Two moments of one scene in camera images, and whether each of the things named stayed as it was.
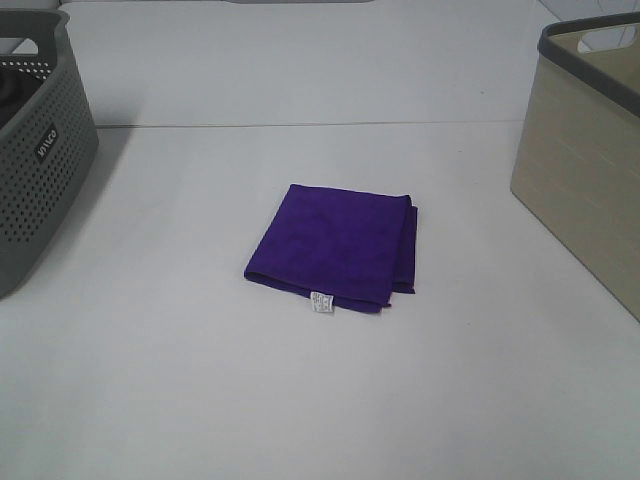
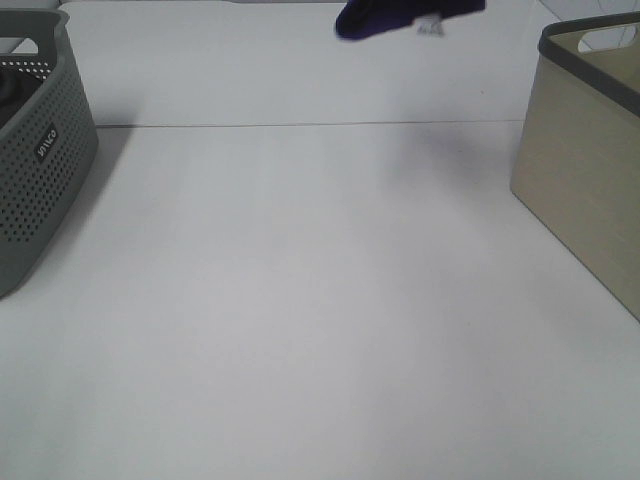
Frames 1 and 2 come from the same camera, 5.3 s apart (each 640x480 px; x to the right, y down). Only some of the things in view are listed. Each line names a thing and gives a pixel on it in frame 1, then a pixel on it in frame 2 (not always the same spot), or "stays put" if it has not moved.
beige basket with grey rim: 577,167 stays put
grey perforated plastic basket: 48,136 stays put
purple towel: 349,246 to 361,17
